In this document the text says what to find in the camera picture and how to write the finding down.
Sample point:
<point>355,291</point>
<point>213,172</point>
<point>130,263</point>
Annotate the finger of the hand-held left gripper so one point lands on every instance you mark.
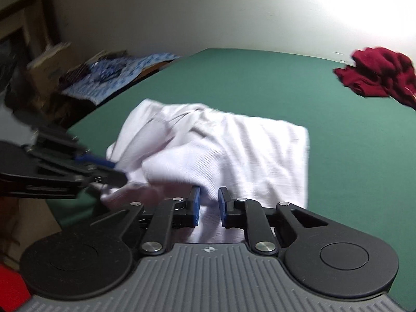
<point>110,177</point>
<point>94,160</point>

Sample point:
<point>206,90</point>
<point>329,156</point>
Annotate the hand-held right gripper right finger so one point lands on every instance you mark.
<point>222,206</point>

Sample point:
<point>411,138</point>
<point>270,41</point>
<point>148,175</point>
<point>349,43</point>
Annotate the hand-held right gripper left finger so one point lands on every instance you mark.
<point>195,206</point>

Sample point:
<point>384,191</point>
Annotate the white shirt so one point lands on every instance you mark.
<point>243,149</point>

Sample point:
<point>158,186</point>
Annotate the dark red sweater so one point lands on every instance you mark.
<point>377,71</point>

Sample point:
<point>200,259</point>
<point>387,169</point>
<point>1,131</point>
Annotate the blue patterned bag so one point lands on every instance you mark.
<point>107,71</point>

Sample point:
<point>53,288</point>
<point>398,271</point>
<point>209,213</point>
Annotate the cardboard box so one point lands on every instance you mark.
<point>45,71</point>

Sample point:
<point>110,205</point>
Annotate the blue patterned cloth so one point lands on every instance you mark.
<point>149,61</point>

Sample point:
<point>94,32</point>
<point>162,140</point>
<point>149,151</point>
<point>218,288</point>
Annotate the person's red top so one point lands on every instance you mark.
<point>11,286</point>

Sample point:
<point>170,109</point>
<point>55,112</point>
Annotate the light wooden frame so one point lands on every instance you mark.
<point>35,29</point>

